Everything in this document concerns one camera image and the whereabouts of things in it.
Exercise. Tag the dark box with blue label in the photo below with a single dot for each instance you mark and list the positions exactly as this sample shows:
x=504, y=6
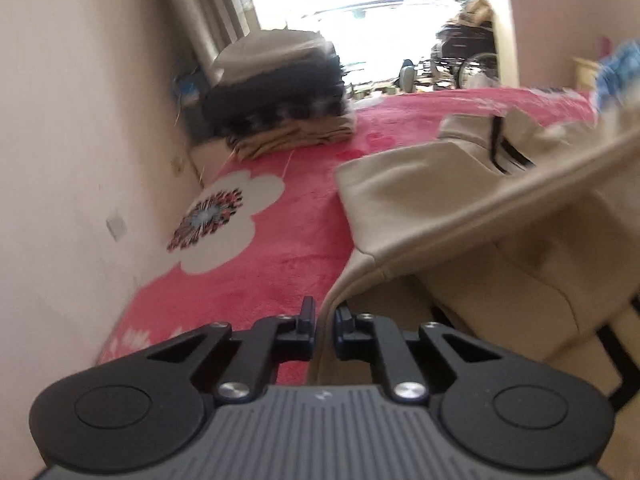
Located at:
x=192, y=87

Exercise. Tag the pink floral blanket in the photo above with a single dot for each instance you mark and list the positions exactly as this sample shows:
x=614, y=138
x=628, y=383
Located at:
x=300, y=240

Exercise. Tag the light blue garment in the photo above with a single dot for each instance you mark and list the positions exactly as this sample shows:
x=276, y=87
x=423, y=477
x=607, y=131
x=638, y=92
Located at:
x=620, y=75

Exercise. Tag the beige zip jacket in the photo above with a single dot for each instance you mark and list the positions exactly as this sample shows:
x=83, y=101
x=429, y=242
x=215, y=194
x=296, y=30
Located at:
x=450, y=200

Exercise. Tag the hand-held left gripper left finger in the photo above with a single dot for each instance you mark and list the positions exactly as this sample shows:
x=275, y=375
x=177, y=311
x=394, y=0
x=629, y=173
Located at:
x=307, y=332

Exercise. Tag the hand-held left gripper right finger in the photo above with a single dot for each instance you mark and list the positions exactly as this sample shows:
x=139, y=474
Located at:
x=342, y=332

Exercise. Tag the stack of folded clothes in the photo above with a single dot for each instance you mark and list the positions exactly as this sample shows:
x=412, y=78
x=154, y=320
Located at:
x=275, y=95

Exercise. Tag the black wheelchair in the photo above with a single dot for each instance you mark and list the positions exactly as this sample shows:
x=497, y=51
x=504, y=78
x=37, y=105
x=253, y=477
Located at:
x=465, y=45

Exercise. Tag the grey curtain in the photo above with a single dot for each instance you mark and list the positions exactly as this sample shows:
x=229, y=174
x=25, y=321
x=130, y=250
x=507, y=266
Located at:
x=210, y=5

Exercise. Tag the teal chair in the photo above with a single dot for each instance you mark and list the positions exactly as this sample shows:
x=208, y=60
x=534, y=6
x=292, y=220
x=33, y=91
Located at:
x=406, y=72

